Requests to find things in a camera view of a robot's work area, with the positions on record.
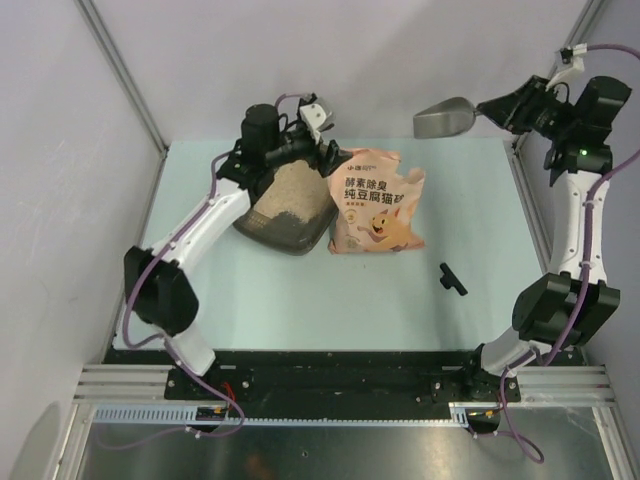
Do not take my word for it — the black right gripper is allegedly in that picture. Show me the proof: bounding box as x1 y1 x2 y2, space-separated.
475 75 576 142

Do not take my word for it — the silver metal scoop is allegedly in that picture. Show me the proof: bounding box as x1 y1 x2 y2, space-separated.
412 97 478 140

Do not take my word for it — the pink cat litter bag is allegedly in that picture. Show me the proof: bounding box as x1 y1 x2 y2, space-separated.
328 148 426 254

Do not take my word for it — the black bag sealing clip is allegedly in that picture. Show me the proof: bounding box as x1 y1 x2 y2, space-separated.
439 262 468 297

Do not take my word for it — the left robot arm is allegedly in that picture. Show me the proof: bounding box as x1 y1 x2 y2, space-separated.
123 93 352 400

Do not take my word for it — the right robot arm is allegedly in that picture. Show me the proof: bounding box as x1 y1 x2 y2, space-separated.
461 76 632 401

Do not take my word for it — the brown litter box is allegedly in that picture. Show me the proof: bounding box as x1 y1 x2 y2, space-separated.
234 160 337 256

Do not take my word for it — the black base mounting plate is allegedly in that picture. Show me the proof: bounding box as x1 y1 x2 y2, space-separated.
104 349 585 419

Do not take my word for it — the aluminium frame post right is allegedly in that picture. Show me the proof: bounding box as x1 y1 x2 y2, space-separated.
512 0 609 151

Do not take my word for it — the aluminium frame post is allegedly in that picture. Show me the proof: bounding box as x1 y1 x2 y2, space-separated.
74 0 168 158
512 0 609 151

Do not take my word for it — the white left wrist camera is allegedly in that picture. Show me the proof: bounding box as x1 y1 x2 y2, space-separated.
298 93 334 144

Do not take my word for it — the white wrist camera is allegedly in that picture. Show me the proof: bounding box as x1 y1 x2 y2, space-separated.
298 93 334 144
546 43 588 90

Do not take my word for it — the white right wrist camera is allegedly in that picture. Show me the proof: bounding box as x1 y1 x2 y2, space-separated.
546 43 588 90

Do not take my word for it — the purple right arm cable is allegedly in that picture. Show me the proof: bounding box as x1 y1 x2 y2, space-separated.
499 42 640 464

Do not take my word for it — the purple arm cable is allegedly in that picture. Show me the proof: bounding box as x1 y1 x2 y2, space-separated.
92 91 306 449
499 42 640 464

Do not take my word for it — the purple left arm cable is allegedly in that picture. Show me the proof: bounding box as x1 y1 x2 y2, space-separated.
92 91 306 449

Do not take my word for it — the aluminium frame post left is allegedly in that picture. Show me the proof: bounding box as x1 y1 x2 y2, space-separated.
74 0 168 158

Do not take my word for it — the aluminium rail right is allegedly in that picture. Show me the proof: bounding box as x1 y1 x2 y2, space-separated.
516 366 616 407

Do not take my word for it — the grey slotted cable duct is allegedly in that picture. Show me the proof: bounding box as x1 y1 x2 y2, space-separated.
93 403 499 427

